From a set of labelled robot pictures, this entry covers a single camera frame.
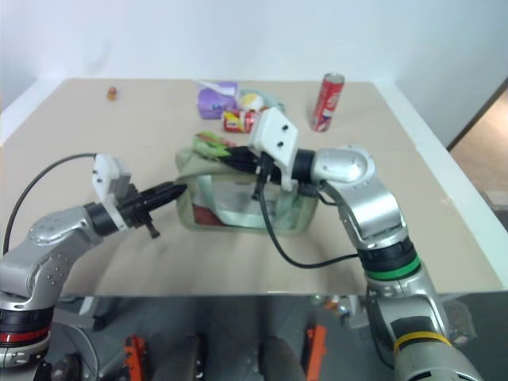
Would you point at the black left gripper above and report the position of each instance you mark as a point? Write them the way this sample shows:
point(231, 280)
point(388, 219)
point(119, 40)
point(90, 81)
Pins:
point(135, 204)

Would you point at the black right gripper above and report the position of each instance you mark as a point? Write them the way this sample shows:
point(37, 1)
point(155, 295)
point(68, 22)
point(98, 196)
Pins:
point(265, 166)

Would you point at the green pink snack packet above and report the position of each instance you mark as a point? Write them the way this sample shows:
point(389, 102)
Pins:
point(208, 146)

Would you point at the green transparent zip pouch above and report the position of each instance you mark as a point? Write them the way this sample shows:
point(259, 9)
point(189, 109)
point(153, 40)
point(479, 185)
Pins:
point(242, 198)

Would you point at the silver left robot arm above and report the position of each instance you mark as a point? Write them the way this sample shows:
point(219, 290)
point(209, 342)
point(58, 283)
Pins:
point(47, 254)

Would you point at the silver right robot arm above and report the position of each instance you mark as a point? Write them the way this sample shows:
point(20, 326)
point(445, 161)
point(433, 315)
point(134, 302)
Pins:
point(381, 222)

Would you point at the red yellow snack packet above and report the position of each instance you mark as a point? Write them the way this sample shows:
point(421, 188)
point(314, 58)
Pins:
point(238, 121)

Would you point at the white yellow round toy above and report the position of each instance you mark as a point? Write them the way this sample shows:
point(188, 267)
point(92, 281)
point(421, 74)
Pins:
point(251, 101)

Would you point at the purple snack packet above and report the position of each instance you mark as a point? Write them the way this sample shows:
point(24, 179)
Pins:
point(216, 101)

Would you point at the tall red soda can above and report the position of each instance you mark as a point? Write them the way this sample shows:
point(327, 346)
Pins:
point(328, 102)

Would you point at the small orange figurine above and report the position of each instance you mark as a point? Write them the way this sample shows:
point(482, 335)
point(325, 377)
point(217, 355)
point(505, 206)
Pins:
point(112, 93)

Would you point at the orange clamp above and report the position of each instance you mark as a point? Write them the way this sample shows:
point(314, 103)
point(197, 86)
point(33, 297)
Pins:
point(134, 357)
point(316, 351)

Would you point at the clear plastic bag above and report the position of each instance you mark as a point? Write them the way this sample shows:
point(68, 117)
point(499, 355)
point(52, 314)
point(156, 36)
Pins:
point(460, 317)

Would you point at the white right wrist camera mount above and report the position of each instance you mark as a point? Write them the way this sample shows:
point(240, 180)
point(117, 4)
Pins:
point(275, 137)

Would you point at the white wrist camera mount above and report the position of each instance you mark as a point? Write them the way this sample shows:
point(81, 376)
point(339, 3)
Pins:
point(275, 137)
point(106, 170)

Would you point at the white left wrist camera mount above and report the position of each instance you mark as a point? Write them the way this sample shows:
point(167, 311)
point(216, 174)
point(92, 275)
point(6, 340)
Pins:
point(106, 170)

